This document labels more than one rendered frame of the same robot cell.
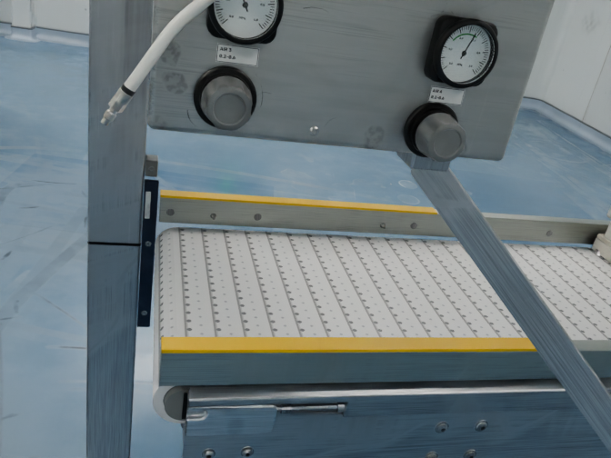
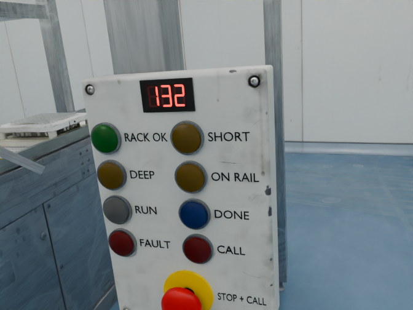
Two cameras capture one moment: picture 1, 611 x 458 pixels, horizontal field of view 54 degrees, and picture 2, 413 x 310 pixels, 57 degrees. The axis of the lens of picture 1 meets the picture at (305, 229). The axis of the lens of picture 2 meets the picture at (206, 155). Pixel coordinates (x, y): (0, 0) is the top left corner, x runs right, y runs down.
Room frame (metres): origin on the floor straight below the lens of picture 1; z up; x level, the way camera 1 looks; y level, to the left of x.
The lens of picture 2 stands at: (-0.59, 0.26, 1.09)
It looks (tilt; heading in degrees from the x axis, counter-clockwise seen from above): 16 degrees down; 305
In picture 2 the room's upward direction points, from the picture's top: 5 degrees counter-clockwise
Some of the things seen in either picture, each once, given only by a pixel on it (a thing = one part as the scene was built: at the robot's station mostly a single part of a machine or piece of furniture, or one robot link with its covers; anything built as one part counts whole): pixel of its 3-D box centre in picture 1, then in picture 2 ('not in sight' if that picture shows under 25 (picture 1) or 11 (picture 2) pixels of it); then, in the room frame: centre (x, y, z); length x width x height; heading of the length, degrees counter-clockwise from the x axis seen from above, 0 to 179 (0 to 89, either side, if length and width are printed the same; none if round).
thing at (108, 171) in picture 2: not in sight; (110, 175); (-0.32, 0.03, 0.98); 0.03 x 0.01 x 0.03; 17
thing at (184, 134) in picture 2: not in sight; (186, 138); (-0.39, 0.01, 1.01); 0.03 x 0.01 x 0.03; 17
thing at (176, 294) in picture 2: not in sight; (185, 297); (-0.38, 0.02, 0.85); 0.04 x 0.04 x 0.04; 17
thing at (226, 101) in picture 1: (228, 92); not in sight; (0.30, 0.05, 1.04); 0.03 x 0.02 x 0.04; 107
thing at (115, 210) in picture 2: not in sight; (116, 210); (-0.32, 0.03, 0.94); 0.03 x 0.01 x 0.03; 17
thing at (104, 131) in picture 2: not in sight; (104, 139); (-0.32, 0.03, 1.01); 0.03 x 0.01 x 0.03; 17
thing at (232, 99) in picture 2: not in sight; (190, 202); (-0.37, -0.02, 0.94); 0.17 x 0.06 x 0.26; 17
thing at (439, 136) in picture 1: (440, 128); not in sight; (0.34, -0.07, 1.03); 0.03 x 0.03 x 0.04; 17
